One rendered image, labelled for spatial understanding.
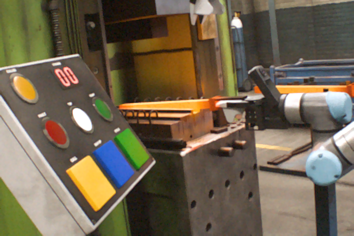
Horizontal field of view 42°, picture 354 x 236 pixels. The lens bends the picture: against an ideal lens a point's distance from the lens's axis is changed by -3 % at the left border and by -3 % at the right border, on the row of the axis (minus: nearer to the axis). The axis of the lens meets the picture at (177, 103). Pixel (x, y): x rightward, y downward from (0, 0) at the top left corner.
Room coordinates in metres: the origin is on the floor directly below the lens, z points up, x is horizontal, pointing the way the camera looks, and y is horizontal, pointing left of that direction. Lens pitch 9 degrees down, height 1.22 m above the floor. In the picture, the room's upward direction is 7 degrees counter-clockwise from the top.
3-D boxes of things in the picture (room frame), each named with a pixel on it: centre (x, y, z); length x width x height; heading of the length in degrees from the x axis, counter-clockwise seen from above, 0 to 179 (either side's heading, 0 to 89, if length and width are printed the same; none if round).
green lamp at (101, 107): (0.90, 0.14, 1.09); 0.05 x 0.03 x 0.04; 141
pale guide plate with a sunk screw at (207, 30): (1.64, -0.13, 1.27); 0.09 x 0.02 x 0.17; 141
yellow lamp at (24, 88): (0.72, 0.23, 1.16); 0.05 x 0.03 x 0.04; 141
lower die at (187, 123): (1.44, 0.13, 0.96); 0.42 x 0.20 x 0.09; 51
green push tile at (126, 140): (0.89, 0.10, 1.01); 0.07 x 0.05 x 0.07; 166
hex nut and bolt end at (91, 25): (1.26, 0.21, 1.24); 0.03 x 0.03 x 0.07; 51
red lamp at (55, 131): (0.71, 0.19, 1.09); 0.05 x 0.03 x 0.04; 141
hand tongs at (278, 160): (1.80, -0.53, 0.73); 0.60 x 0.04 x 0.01; 133
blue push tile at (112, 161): (0.79, 0.12, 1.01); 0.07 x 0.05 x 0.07; 166
